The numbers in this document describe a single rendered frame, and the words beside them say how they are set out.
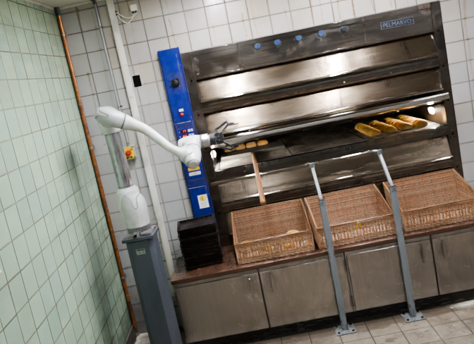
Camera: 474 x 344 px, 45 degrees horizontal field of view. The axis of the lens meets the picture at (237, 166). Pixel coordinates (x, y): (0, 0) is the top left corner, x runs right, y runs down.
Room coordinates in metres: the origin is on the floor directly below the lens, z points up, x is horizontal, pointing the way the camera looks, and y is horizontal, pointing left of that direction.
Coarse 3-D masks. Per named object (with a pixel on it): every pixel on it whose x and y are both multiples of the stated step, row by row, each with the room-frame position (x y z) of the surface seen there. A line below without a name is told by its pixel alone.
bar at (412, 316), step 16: (320, 160) 3.92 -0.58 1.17; (336, 160) 3.91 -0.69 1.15; (240, 176) 3.93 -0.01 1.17; (320, 192) 3.75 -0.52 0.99; (320, 208) 3.69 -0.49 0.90; (400, 224) 3.67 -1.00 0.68; (400, 240) 3.67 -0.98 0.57; (400, 256) 3.70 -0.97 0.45; (336, 272) 3.69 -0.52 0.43; (336, 288) 3.69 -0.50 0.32; (416, 320) 3.62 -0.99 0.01
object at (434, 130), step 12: (408, 132) 4.31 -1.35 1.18; (420, 132) 4.26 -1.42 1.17; (432, 132) 4.26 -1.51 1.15; (348, 144) 4.32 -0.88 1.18; (360, 144) 4.27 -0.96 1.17; (372, 144) 4.27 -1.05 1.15; (288, 156) 4.30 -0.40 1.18; (300, 156) 4.29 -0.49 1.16; (312, 156) 4.28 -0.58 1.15; (228, 168) 4.32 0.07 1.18; (240, 168) 4.30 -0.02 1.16; (252, 168) 4.30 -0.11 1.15
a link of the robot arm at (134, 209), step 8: (128, 192) 3.62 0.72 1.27; (136, 192) 3.59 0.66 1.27; (128, 200) 3.54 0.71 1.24; (136, 200) 3.54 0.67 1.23; (144, 200) 3.59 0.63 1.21; (128, 208) 3.52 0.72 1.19; (136, 208) 3.53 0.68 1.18; (144, 208) 3.56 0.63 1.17; (128, 216) 3.52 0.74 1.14; (136, 216) 3.52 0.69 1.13; (144, 216) 3.54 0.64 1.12; (128, 224) 3.53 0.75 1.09; (136, 224) 3.52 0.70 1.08; (144, 224) 3.54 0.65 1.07
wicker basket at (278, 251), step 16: (256, 208) 4.26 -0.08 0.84; (272, 208) 4.25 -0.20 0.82; (288, 208) 4.24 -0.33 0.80; (304, 208) 4.11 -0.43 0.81; (240, 224) 4.24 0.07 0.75; (256, 224) 4.23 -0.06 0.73; (272, 224) 4.22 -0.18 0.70; (288, 224) 4.21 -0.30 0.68; (304, 224) 4.20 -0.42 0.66; (240, 240) 4.21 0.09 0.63; (256, 240) 3.80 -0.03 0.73; (272, 240) 3.80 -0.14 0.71; (288, 240) 3.80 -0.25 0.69; (304, 240) 4.03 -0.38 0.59; (240, 256) 3.81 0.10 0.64; (256, 256) 3.80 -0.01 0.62; (272, 256) 3.80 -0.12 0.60
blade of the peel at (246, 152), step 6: (276, 144) 5.07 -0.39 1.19; (282, 144) 4.97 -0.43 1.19; (246, 150) 5.07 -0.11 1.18; (252, 150) 5.00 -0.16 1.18; (258, 150) 4.77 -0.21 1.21; (264, 150) 4.76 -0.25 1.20; (270, 150) 4.76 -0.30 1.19; (222, 156) 4.98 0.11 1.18; (228, 156) 4.77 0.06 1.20; (234, 156) 4.77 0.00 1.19; (240, 156) 4.77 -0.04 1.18
